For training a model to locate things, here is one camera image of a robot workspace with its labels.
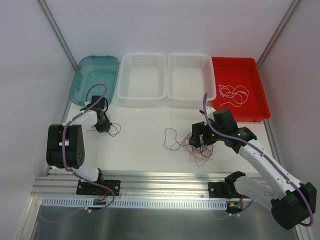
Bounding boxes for aluminium rail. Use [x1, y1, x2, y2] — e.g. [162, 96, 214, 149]
[30, 169, 229, 200]

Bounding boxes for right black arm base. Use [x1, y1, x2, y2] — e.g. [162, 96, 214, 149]
[207, 171, 251, 199]

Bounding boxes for coloured wire bundle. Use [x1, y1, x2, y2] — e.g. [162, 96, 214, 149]
[163, 127, 217, 167]

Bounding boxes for teal transparent plastic bin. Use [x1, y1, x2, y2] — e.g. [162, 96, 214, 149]
[69, 55, 120, 107]

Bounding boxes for white perforated basket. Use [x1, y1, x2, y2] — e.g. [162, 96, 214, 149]
[117, 52, 167, 103]
[167, 53, 217, 108]

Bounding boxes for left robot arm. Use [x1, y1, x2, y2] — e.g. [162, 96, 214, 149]
[46, 95, 112, 195]

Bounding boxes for dark purple wire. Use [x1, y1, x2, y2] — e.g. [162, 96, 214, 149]
[86, 113, 123, 138]

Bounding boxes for white perforated basket left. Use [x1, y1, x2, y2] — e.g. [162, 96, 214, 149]
[117, 52, 167, 103]

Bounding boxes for white perforated basket right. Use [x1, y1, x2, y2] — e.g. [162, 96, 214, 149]
[167, 53, 217, 108]

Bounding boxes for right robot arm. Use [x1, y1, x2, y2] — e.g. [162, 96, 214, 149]
[189, 106, 317, 230]

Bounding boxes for red plastic tray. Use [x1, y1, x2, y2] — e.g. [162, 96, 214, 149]
[212, 57, 271, 123]

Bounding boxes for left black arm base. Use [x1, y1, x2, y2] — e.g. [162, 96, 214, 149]
[75, 174, 122, 196]

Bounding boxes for white slotted cable duct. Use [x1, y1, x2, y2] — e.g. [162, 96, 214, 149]
[41, 197, 227, 211]

